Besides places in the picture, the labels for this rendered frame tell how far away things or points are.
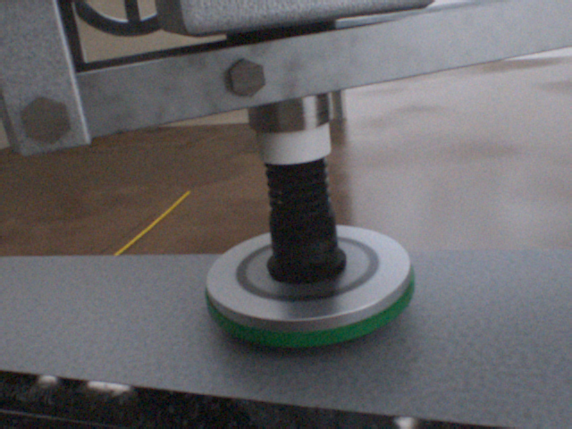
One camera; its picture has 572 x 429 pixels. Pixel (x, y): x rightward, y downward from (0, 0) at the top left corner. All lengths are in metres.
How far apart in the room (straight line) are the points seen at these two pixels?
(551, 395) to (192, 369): 0.32
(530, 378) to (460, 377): 0.06
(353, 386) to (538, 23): 0.37
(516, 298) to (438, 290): 0.08
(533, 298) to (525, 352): 0.10
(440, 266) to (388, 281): 0.16
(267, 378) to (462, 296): 0.24
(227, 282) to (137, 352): 0.12
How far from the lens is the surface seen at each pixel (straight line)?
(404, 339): 0.56
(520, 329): 0.58
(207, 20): 0.40
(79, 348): 0.64
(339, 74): 0.48
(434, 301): 0.62
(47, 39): 0.42
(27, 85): 0.42
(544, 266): 0.70
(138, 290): 0.72
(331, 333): 0.49
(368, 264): 0.57
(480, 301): 0.62
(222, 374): 0.54
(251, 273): 0.58
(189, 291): 0.69
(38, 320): 0.72
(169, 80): 0.44
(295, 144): 0.50
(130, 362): 0.59
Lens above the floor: 1.14
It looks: 21 degrees down
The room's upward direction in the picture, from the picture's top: 7 degrees counter-clockwise
